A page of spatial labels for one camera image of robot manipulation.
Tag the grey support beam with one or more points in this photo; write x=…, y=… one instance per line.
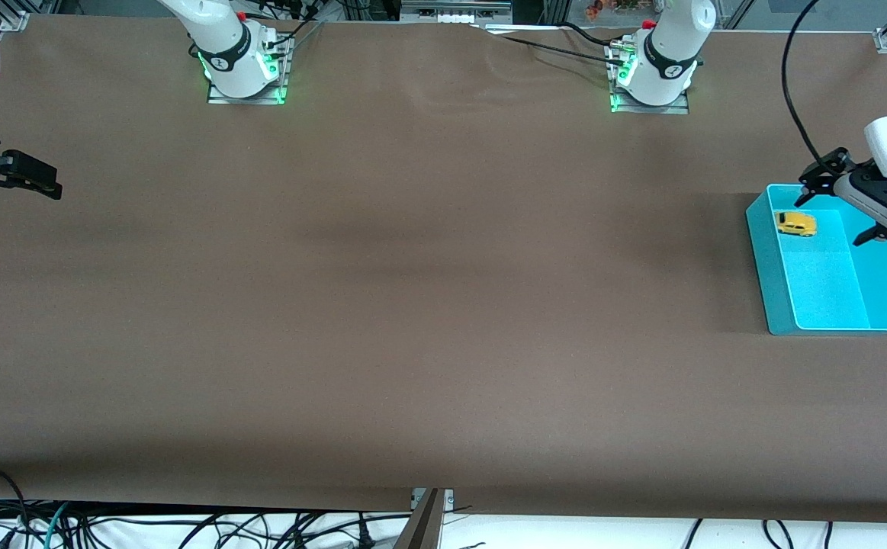
x=424, y=530

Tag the silver edge bracket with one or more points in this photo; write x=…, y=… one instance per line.
x=449, y=499

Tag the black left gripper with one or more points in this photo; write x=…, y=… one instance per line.
x=830, y=167

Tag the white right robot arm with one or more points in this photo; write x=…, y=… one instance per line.
x=229, y=46

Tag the brown table cover sheet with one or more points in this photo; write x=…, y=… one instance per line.
x=443, y=267

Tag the white power strip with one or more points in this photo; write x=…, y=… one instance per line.
x=454, y=15

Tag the yellow beetle toy car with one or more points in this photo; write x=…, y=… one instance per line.
x=796, y=224

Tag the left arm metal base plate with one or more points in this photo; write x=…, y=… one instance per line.
x=679, y=109

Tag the orange toy items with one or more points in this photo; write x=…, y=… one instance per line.
x=596, y=9

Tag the teal plastic storage bin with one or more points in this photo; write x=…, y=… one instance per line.
x=824, y=290

